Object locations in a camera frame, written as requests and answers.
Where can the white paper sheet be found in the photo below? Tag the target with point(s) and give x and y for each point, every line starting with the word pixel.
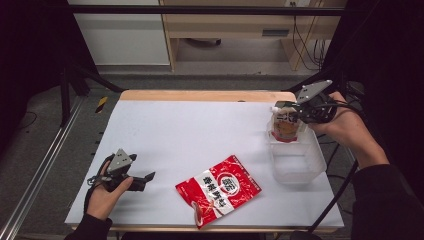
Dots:
pixel 200 130

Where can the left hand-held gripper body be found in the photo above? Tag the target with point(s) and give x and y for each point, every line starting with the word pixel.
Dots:
pixel 119 161

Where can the white cabinet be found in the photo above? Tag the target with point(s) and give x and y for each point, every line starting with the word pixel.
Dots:
pixel 123 36

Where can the person's right hand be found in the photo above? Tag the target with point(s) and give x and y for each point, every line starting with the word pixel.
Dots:
pixel 346 125

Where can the black curtain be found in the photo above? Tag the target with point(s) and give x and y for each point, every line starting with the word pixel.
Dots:
pixel 393 66
pixel 26 50

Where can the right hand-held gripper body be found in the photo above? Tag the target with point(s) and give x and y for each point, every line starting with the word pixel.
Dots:
pixel 311 90

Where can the light wooden desk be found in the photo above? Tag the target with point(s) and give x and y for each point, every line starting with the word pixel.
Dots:
pixel 233 23

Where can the white spout pouch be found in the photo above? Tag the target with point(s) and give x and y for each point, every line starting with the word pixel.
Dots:
pixel 286 128

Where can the translucent plastic container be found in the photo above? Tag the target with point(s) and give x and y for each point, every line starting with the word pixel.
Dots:
pixel 296 163

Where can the aluminium floor rail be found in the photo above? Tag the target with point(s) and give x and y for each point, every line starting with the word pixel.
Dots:
pixel 40 166

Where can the black horizontal frame bar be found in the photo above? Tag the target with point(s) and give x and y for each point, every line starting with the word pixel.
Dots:
pixel 200 10

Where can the yellow and black tape piece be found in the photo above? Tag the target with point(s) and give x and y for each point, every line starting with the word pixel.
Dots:
pixel 101 104

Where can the red and white food packet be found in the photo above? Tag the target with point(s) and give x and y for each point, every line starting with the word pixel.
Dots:
pixel 216 190

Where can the person's left hand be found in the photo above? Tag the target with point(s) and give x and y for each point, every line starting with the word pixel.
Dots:
pixel 101 201

